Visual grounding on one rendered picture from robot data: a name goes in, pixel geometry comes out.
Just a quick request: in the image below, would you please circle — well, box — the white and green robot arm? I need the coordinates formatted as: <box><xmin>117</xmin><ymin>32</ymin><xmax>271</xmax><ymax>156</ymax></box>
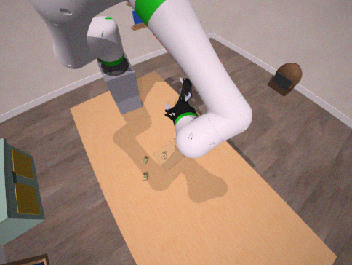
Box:
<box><xmin>29</xmin><ymin>0</ymin><xmax>252</xmax><ymax>158</ymax></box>

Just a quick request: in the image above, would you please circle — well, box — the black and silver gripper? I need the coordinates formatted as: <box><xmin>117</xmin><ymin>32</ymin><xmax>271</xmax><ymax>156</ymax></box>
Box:
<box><xmin>165</xmin><ymin>77</ymin><xmax>192</xmax><ymax>121</ymax></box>

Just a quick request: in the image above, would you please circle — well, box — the tan flat mat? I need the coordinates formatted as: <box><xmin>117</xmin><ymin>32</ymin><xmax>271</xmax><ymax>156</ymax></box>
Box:
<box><xmin>153</xmin><ymin>141</ymin><xmax>184</xmax><ymax>171</ymax></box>

